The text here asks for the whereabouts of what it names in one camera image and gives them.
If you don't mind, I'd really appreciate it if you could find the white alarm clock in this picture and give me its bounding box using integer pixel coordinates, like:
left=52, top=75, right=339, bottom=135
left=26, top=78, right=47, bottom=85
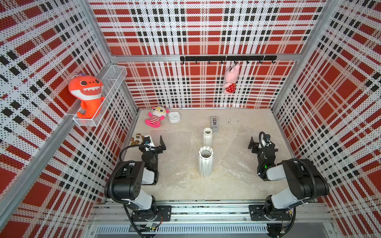
left=168, top=111, right=181, bottom=124

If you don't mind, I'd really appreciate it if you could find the clear acrylic wall shelf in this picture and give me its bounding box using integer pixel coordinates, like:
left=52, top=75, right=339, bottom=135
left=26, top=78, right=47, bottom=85
left=68, top=65, right=129, bottom=127

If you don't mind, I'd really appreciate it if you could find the pink pig plush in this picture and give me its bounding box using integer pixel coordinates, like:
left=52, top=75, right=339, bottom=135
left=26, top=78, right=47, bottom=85
left=223, top=63, right=241, bottom=94

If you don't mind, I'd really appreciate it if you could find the pink striped plush doll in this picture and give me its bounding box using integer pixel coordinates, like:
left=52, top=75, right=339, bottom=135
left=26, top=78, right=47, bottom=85
left=145, top=106, right=169, bottom=128

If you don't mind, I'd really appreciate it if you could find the large white ribbed vase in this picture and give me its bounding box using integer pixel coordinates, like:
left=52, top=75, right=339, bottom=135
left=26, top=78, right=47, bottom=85
left=198, top=146, right=214, bottom=178

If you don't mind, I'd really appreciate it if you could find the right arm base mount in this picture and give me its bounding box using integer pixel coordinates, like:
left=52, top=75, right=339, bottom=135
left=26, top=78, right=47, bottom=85
left=249, top=204, right=291, bottom=222

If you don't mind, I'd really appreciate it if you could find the brown white plush dog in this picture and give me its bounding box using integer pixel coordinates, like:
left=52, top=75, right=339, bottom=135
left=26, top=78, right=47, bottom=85
left=130, top=133, right=144, bottom=145

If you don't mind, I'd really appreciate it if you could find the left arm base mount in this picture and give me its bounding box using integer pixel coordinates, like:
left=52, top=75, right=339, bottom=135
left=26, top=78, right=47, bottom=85
left=131, top=205, right=172, bottom=222

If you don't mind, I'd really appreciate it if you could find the orange shark plush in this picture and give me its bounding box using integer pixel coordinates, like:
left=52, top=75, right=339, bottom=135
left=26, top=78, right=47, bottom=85
left=68, top=73, right=105, bottom=119

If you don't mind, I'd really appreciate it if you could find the aluminium front rail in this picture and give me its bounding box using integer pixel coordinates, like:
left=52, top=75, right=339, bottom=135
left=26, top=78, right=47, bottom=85
left=84, top=200, right=340, bottom=238

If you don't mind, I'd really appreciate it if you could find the small white ribbed vase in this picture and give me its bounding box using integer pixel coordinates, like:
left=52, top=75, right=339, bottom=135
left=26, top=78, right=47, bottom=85
left=203, top=128, right=213, bottom=147

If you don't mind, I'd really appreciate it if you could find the black hook rail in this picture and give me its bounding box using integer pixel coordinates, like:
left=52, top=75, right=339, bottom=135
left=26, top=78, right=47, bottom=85
left=180, top=55, right=278, bottom=63

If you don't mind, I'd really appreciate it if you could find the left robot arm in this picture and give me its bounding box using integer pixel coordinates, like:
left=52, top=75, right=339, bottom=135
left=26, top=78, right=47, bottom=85
left=105, top=135, right=166, bottom=221

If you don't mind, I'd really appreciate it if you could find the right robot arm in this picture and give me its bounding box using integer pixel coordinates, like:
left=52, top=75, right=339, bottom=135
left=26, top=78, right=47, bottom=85
left=248, top=131, right=329, bottom=221

